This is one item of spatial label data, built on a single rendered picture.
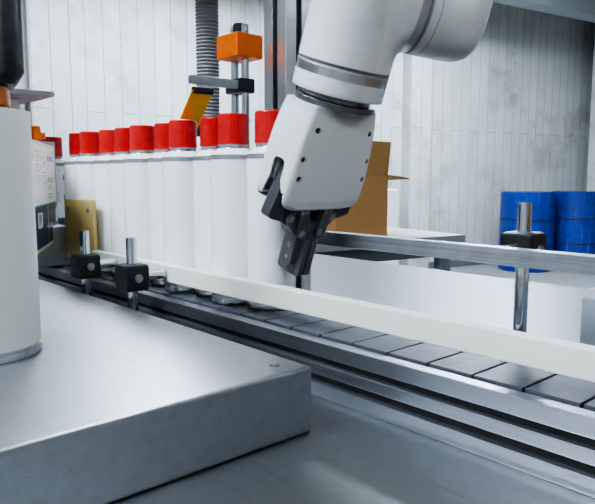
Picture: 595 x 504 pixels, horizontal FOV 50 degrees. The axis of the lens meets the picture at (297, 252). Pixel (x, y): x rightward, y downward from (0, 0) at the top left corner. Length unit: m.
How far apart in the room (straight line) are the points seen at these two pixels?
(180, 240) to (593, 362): 0.50
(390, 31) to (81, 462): 0.40
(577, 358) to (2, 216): 0.40
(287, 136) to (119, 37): 5.00
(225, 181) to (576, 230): 6.99
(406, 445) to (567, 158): 8.45
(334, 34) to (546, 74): 8.05
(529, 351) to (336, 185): 0.25
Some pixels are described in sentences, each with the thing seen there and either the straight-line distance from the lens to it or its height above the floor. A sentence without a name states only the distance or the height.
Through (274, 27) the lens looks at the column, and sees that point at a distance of 0.87.
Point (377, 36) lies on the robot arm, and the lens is 0.56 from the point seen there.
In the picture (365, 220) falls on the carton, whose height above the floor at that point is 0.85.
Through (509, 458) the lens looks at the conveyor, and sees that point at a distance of 0.45.
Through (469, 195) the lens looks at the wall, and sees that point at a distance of 7.55.
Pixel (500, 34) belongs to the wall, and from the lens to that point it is 8.01.
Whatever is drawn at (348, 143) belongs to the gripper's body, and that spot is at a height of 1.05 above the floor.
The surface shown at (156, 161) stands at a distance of 0.81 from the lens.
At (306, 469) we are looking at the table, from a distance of 0.43.
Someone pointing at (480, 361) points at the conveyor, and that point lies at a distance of 0.50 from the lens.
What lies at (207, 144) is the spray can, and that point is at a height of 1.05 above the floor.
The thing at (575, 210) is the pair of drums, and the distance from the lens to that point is 7.55.
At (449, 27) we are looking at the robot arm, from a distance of 0.58.
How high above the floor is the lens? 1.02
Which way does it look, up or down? 7 degrees down
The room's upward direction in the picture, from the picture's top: straight up
